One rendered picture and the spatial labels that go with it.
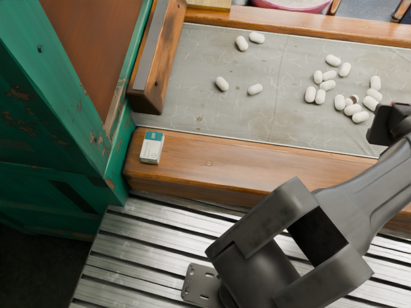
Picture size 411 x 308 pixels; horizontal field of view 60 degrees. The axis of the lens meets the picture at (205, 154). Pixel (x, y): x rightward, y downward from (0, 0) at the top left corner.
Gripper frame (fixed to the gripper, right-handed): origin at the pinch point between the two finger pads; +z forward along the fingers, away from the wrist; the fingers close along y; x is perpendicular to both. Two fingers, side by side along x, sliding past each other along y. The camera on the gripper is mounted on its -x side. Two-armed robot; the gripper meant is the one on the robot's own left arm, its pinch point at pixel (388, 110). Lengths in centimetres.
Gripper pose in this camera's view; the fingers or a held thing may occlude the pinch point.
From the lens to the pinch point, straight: 70.9
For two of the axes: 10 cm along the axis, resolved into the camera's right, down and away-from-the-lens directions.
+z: 1.4, -4.2, 9.0
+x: -0.9, 9.0, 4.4
